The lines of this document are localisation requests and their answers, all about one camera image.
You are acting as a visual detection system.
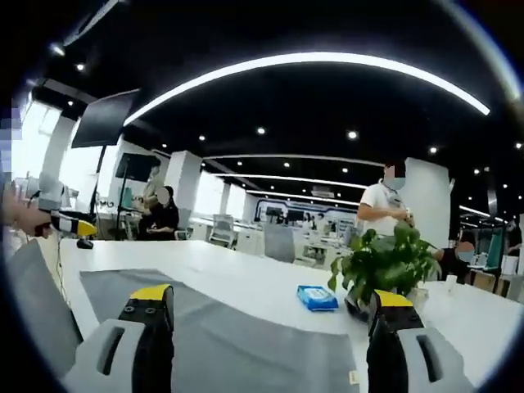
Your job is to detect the black cable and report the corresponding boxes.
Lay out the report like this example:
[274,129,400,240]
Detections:
[56,233,70,306]

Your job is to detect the blue wipes packet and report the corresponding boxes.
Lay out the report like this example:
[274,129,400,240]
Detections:
[296,285,340,313]

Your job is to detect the grey chair back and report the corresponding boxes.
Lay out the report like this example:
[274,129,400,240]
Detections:
[264,224,296,263]

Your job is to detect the green potted plant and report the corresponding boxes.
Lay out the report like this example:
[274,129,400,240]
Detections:
[327,223,443,324]

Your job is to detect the person's left hand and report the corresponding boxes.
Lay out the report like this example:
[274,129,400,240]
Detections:
[2,179,56,239]

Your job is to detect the white office chair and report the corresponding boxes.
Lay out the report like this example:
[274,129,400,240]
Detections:
[210,215,237,246]

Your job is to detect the large black tilted screen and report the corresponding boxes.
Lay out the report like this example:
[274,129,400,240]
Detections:
[71,88,140,148]

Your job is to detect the grey towel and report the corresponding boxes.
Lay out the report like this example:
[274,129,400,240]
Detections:
[79,268,369,393]

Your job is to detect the curved ceiling light strip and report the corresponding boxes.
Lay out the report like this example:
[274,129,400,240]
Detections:
[122,52,491,128]

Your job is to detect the grey mesh chair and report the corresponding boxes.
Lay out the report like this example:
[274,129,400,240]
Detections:
[6,237,85,369]

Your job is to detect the black monitor on stand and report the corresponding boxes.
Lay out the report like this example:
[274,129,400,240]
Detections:
[115,153,159,180]

